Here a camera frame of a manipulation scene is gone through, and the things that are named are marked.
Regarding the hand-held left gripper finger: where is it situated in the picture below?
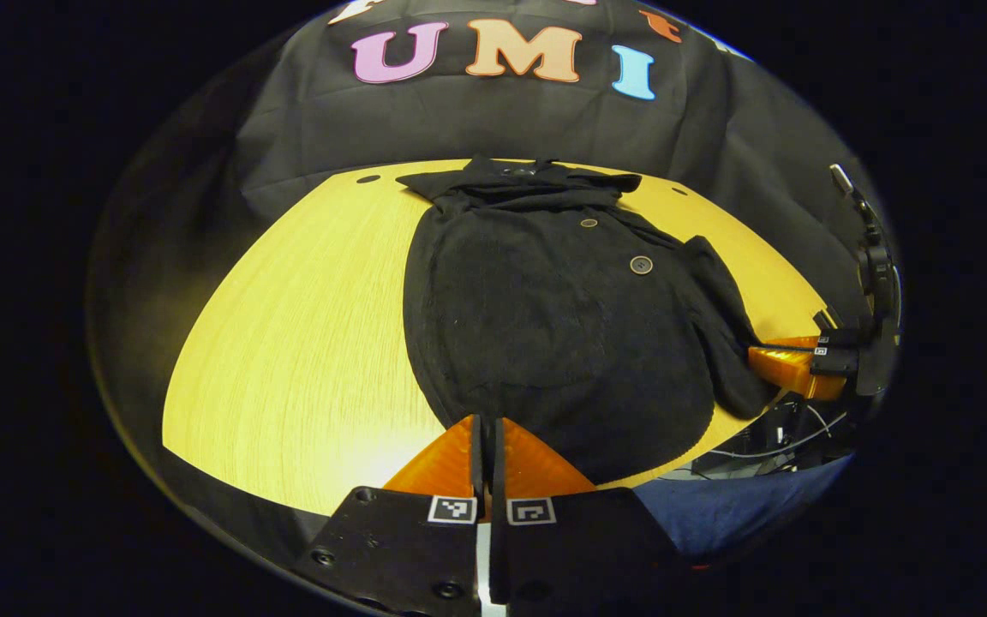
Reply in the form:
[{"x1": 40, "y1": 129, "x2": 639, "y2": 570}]
[
  {"x1": 292, "y1": 414, "x2": 484, "y2": 617},
  {"x1": 489, "y1": 417, "x2": 691, "y2": 614}
]

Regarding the black buttoned jacket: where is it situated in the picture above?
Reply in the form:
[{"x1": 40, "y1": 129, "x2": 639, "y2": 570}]
[{"x1": 397, "y1": 154, "x2": 779, "y2": 485}]

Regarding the person's blue clothing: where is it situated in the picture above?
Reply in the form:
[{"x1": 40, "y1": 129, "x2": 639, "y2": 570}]
[{"x1": 631, "y1": 454, "x2": 854, "y2": 558}]

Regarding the black backdrop cloth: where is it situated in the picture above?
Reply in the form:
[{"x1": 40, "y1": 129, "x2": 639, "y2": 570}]
[{"x1": 91, "y1": 0, "x2": 897, "y2": 515}]

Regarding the thin white cable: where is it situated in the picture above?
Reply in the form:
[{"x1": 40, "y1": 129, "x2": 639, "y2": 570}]
[{"x1": 708, "y1": 403, "x2": 850, "y2": 459}]

